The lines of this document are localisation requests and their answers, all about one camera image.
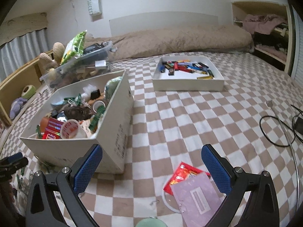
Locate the green clothespin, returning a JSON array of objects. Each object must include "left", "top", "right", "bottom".
[
  {"left": 89, "top": 106, "right": 106, "bottom": 132},
  {"left": 64, "top": 93, "right": 89, "bottom": 107}
]

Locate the red tin box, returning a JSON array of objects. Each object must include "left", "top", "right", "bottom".
[{"left": 42, "top": 118, "right": 63, "bottom": 140}]

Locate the purple plush toy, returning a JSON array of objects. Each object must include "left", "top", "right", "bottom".
[{"left": 9, "top": 97, "right": 28, "bottom": 120}]

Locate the purple notebook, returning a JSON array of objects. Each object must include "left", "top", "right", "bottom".
[{"left": 171, "top": 173, "right": 221, "bottom": 227}]

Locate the clear packing tape roll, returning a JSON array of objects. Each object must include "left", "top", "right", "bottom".
[{"left": 60, "top": 119, "right": 87, "bottom": 139}]

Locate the wooden shelf headboard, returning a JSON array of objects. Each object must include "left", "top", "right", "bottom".
[{"left": 0, "top": 57, "right": 45, "bottom": 127}]

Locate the green avocado plush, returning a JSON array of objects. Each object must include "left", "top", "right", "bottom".
[{"left": 21, "top": 85, "right": 36, "bottom": 100}]

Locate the red snack packet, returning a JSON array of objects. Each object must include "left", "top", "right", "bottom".
[{"left": 163, "top": 162, "right": 211, "bottom": 195}]

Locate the white shoe box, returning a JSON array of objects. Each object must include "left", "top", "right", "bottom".
[{"left": 20, "top": 71, "right": 134, "bottom": 174}]

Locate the brown tape roll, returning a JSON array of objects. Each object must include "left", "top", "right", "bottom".
[{"left": 92, "top": 100, "right": 106, "bottom": 113}]

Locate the mint green round lid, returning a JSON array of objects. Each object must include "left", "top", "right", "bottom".
[{"left": 136, "top": 218, "right": 167, "bottom": 227}]

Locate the grey curtain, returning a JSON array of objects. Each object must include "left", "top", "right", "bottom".
[{"left": 0, "top": 28, "right": 49, "bottom": 82}]

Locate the small black box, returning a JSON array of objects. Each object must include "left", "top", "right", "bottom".
[{"left": 90, "top": 89, "right": 101, "bottom": 100}]

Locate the beige plush toy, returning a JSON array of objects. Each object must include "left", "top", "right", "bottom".
[{"left": 39, "top": 42, "right": 65, "bottom": 70}]

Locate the floral fabric pouch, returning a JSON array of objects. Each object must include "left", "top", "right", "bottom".
[{"left": 104, "top": 76, "right": 122, "bottom": 102}]

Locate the green white wipes pack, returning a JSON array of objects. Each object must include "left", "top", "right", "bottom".
[{"left": 61, "top": 30, "right": 87, "bottom": 65}]

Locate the clear plastic storage bin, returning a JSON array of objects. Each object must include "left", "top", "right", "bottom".
[{"left": 40, "top": 41, "right": 117, "bottom": 90}]

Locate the gold lighter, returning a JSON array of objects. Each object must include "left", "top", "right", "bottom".
[{"left": 197, "top": 75, "right": 214, "bottom": 79}]

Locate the black calculator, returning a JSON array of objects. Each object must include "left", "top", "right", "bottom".
[{"left": 83, "top": 42, "right": 112, "bottom": 55}]

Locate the white shallow tray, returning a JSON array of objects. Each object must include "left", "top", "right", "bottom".
[{"left": 152, "top": 56, "right": 224, "bottom": 91}]

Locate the beige quilted blanket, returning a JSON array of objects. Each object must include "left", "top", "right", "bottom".
[{"left": 84, "top": 24, "right": 254, "bottom": 61}]

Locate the white hanging tissue holder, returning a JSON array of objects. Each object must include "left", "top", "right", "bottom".
[{"left": 87, "top": 0, "right": 102, "bottom": 17}]

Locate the black cable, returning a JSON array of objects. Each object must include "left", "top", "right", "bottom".
[{"left": 259, "top": 104, "right": 303, "bottom": 148}]

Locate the dark brown cord bundle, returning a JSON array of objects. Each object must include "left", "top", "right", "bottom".
[{"left": 62, "top": 104, "right": 93, "bottom": 121}]

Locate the white ring by notebook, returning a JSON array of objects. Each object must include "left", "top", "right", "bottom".
[{"left": 162, "top": 190, "right": 181, "bottom": 214}]

